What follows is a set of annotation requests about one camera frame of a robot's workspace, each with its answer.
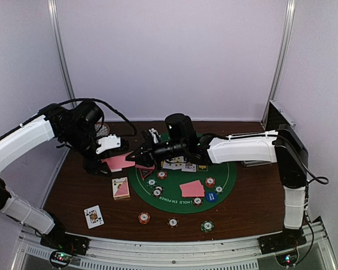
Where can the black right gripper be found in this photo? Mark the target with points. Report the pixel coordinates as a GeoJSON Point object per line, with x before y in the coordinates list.
{"type": "Point", "coordinates": [145, 155]}

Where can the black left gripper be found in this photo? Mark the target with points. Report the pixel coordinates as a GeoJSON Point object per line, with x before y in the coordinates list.
{"type": "Point", "coordinates": [92, 166]}

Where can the face down card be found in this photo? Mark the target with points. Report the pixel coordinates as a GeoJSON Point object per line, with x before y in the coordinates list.
{"type": "Point", "coordinates": [144, 167]}
{"type": "Point", "coordinates": [192, 191]}
{"type": "Point", "coordinates": [193, 183]}

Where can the red backed card deck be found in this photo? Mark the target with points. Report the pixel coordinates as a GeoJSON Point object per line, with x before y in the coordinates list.
{"type": "Point", "coordinates": [117, 163]}

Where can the face up community card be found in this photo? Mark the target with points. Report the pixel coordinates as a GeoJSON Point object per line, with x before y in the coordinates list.
{"type": "Point", "coordinates": [176, 163]}
{"type": "Point", "coordinates": [189, 167]}
{"type": "Point", "coordinates": [166, 164]}

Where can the black chips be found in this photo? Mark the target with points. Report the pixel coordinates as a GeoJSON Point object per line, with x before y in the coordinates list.
{"type": "Point", "coordinates": [157, 191]}

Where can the jack of clubs card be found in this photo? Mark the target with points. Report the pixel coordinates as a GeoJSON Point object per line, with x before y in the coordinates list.
{"type": "Point", "coordinates": [93, 217]}

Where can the red five chip stack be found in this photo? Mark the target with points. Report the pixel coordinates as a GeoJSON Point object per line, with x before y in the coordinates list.
{"type": "Point", "coordinates": [144, 218]}

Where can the black chip bottom mat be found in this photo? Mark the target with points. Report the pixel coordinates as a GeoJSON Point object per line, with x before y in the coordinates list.
{"type": "Point", "coordinates": [197, 201]}

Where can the black hundred chip stack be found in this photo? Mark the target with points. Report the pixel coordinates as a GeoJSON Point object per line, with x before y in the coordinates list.
{"type": "Point", "coordinates": [173, 222]}

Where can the blue small blind button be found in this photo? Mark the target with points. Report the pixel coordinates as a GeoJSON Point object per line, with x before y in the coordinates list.
{"type": "Point", "coordinates": [211, 197]}

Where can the green chip stack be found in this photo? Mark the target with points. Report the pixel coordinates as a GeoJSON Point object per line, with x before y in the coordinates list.
{"type": "Point", "coordinates": [207, 226]}

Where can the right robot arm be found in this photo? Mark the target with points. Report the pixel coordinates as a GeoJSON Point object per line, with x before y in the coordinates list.
{"type": "Point", "coordinates": [281, 146]}

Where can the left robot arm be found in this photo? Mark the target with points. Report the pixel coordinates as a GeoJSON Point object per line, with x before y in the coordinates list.
{"type": "Point", "coordinates": [71, 127]}

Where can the black red triangle button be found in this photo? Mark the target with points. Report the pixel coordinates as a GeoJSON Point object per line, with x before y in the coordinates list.
{"type": "Point", "coordinates": [145, 173]}

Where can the gold playing card box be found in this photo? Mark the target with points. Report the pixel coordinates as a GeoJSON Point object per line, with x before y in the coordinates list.
{"type": "Point", "coordinates": [120, 188]}

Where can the floral patterned plate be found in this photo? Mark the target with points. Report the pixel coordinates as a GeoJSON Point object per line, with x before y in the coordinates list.
{"type": "Point", "coordinates": [102, 130]}

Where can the green round poker mat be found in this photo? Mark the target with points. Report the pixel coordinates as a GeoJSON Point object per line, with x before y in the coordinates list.
{"type": "Point", "coordinates": [172, 201]}

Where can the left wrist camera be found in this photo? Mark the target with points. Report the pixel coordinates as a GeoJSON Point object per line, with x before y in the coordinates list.
{"type": "Point", "coordinates": [110, 142]}

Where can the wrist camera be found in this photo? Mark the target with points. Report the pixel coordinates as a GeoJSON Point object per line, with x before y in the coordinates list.
{"type": "Point", "coordinates": [110, 142]}
{"type": "Point", "coordinates": [179, 127]}

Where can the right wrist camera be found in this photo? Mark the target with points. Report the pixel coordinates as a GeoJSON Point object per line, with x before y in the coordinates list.
{"type": "Point", "coordinates": [179, 127]}

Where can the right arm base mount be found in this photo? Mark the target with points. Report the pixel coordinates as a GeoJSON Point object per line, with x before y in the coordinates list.
{"type": "Point", "coordinates": [279, 242]}

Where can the left aluminium frame post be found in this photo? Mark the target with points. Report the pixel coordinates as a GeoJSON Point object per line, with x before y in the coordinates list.
{"type": "Point", "coordinates": [52, 9]}

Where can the aluminium frame post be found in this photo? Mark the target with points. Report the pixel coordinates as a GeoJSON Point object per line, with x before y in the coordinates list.
{"type": "Point", "coordinates": [283, 49]}
{"type": "Point", "coordinates": [52, 9]}

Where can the right aluminium frame post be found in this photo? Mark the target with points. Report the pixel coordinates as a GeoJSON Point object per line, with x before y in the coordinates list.
{"type": "Point", "coordinates": [283, 49]}

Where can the aluminium front rail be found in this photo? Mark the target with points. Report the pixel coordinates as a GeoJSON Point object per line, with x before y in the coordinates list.
{"type": "Point", "coordinates": [237, 253]}

